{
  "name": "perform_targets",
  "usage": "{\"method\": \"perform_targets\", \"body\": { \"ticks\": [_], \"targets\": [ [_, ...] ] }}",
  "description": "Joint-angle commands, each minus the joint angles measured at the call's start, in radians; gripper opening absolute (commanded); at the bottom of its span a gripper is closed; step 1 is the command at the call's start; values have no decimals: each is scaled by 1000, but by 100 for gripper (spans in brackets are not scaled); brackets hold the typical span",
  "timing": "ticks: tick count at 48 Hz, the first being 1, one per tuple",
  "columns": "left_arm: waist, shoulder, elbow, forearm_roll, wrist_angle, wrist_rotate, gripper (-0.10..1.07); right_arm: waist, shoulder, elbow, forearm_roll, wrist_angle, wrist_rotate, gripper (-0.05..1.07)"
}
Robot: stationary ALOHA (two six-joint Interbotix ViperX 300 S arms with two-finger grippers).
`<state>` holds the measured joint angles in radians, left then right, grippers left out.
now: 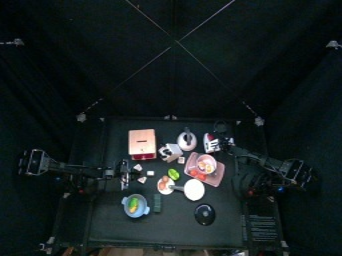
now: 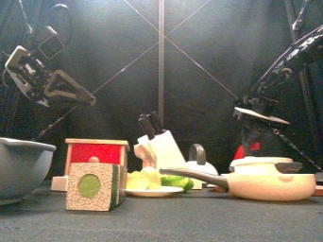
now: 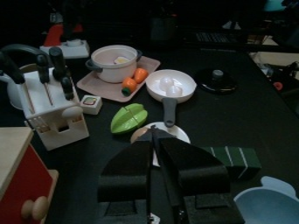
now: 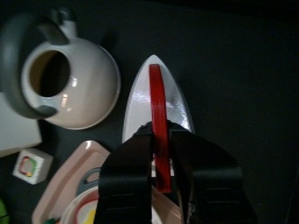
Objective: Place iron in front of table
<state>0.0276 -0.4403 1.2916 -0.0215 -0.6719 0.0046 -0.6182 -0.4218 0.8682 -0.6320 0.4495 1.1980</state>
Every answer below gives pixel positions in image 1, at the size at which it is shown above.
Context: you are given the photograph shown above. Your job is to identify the black round bowl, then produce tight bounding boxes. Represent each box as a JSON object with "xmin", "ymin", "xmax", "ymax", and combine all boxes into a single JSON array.
[{"xmin": 193, "ymin": 203, "xmax": 217, "ymax": 227}]

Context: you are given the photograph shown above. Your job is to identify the yellow green toy corn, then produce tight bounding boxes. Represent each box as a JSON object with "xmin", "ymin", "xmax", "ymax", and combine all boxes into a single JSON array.
[{"xmin": 127, "ymin": 197, "xmax": 141, "ymax": 214}]

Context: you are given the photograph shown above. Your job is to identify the white cube toy with holes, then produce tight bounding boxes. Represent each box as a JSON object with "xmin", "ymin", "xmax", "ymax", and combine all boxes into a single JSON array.
[{"xmin": 158, "ymin": 143, "xmax": 185, "ymax": 164}]

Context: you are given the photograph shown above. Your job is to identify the pink bowl with eggs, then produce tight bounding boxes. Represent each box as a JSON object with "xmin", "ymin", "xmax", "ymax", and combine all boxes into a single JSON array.
[{"xmin": 195, "ymin": 153, "xmax": 219, "ymax": 175}]

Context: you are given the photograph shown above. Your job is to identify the white printed label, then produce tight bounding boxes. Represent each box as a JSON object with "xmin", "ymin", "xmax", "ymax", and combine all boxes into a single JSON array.
[{"xmin": 247, "ymin": 214, "xmax": 278, "ymax": 243}]

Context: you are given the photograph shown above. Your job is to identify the white round plate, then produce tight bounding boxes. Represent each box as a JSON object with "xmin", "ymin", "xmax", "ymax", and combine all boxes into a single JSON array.
[{"xmin": 183, "ymin": 178, "xmax": 207, "ymax": 202}]

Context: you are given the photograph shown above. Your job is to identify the dark green block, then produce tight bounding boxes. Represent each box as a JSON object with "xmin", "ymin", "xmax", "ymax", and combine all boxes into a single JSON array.
[{"xmin": 153, "ymin": 193, "xmax": 163, "ymax": 214}]

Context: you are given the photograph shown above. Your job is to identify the red toy tomato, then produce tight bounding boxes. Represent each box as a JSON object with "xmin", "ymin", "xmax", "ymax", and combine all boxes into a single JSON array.
[{"xmin": 189, "ymin": 169, "xmax": 209, "ymax": 181}]

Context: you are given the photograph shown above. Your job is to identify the pink toy box appliance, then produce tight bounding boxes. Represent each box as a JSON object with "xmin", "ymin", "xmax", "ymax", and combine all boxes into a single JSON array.
[{"xmin": 127, "ymin": 128, "xmax": 158, "ymax": 161}]

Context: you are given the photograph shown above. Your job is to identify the small white pan with food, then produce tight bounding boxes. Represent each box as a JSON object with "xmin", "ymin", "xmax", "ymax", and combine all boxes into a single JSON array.
[{"xmin": 157, "ymin": 175, "xmax": 186, "ymax": 196}]

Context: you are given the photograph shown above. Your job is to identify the green toy pepper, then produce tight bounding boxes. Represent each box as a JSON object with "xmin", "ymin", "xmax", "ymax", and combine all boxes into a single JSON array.
[{"xmin": 167, "ymin": 168, "xmax": 182, "ymax": 181}]

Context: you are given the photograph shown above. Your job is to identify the pink rectangular tray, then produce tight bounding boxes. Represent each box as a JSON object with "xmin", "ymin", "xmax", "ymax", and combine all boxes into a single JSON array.
[{"xmin": 183, "ymin": 151, "xmax": 227, "ymax": 188}]

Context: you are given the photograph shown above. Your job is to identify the red and white toy iron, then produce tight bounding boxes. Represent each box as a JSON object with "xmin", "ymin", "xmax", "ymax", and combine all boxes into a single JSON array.
[{"xmin": 202, "ymin": 132, "xmax": 223, "ymax": 154}]

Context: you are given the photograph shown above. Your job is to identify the blue pot with handles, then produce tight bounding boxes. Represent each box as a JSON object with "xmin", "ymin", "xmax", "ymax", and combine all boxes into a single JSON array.
[{"xmin": 120, "ymin": 193, "xmax": 151, "ymax": 219}]

